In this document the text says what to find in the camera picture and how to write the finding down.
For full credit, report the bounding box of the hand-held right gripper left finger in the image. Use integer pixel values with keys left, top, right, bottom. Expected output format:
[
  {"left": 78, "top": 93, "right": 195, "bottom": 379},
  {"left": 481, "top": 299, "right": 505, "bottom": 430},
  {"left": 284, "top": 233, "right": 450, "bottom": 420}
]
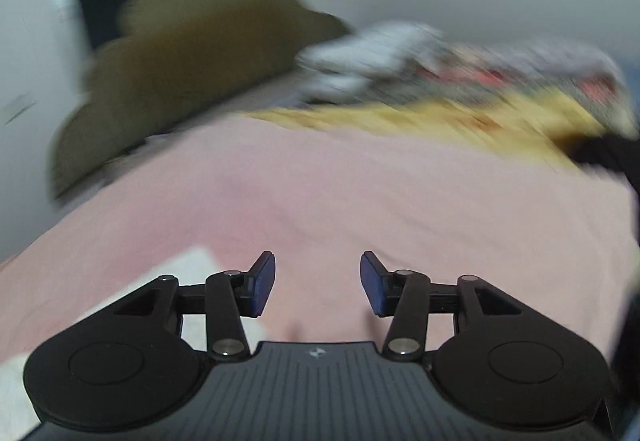
[{"left": 112, "top": 251, "right": 277, "bottom": 362}]

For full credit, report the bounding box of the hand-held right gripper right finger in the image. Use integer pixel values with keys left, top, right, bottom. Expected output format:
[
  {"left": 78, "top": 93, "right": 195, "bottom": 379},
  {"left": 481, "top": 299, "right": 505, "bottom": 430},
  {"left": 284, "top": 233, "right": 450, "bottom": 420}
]
[{"left": 360, "top": 251, "right": 524, "bottom": 362}]

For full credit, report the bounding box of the white embossed cloth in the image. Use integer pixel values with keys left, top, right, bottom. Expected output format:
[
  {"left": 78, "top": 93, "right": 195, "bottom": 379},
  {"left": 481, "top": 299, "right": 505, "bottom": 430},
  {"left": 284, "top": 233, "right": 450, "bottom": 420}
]
[{"left": 0, "top": 246, "right": 226, "bottom": 441}]

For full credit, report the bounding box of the pink blanket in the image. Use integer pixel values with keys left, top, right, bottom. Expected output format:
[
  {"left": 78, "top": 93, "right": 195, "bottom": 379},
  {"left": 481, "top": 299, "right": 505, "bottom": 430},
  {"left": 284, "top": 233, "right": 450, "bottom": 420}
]
[{"left": 0, "top": 113, "right": 640, "bottom": 372}]

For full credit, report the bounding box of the yellow blanket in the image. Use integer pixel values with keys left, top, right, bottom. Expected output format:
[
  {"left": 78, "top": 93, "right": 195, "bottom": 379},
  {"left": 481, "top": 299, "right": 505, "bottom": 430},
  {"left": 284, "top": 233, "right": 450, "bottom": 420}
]
[{"left": 245, "top": 88, "right": 608, "bottom": 166}]

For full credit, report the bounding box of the olive padded headboard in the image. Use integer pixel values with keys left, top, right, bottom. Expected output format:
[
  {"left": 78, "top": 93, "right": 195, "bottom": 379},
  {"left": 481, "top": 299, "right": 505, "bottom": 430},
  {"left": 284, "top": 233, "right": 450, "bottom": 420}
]
[{"left": 47, "top": 0, "right": 353, "bottom": 202}]

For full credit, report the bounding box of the white towel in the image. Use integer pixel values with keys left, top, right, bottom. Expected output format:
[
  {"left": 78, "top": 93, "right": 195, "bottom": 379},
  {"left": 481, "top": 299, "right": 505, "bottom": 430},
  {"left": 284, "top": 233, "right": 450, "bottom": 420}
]
[{"left": 295, "top": 21, "right": 451, "bottom": 106}]

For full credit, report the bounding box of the colourful printed blanket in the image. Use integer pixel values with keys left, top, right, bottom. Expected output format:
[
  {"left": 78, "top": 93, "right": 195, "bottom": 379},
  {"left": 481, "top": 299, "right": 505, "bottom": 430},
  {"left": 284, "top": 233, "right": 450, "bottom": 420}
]
[{"left": 390, "top": 38, "right": 628, "bottom": 132}]

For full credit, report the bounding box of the dark cloth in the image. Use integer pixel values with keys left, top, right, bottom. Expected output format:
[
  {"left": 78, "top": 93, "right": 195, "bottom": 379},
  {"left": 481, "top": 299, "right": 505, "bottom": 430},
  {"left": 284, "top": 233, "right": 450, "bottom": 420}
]
[{"left": 565, "top": 131, "right": 640, "bottom": 202}]

